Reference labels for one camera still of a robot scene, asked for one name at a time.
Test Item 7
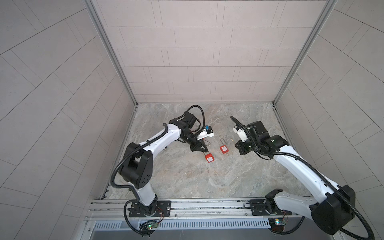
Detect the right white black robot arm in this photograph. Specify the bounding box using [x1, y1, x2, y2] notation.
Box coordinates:
[231, 117, 375, 240]

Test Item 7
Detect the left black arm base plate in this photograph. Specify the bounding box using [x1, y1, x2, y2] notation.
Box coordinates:
[129, 201, 171, 218]

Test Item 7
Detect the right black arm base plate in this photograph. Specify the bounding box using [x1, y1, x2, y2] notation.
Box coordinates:
[249, 199, 292, 216]

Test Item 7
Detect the red padlock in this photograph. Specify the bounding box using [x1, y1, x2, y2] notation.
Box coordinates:
[204, 140, 215, 163]
[220, 139, 229, 155]

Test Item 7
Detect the white slotted cable duct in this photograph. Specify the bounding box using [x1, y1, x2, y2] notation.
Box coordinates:
[94, 219, 271, 231]

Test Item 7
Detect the green circuit board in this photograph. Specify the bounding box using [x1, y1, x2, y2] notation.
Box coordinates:
[268, 218, 287, 234]
[140, 221, 159, 232]

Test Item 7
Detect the left green circuit board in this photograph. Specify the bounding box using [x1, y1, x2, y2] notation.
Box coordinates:
[140, 221, 159, 232]

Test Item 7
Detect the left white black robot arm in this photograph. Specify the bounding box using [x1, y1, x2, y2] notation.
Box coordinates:
[110, 105, 214, 216]

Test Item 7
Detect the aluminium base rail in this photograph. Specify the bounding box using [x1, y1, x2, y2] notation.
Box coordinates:
[83, 196, 335, 223]

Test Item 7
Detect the right green circuit board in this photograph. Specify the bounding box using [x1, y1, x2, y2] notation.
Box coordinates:
[268, 218, 287, 234]

